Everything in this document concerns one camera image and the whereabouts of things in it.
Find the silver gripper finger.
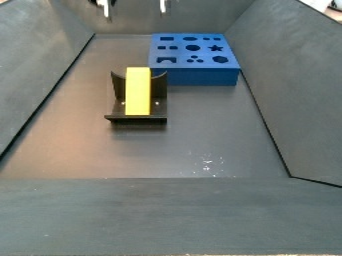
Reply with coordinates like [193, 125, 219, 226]
[159, 0, 167, 15]
[96, 0, 110, 20]

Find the yellow arch block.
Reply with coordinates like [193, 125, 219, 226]
[125, 67, 151, 116]

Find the blue foam shape board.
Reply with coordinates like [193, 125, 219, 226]
[148, 33, 240, 86]

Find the black curved fixture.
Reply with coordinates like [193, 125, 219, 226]
[104, 67, 167, 122]

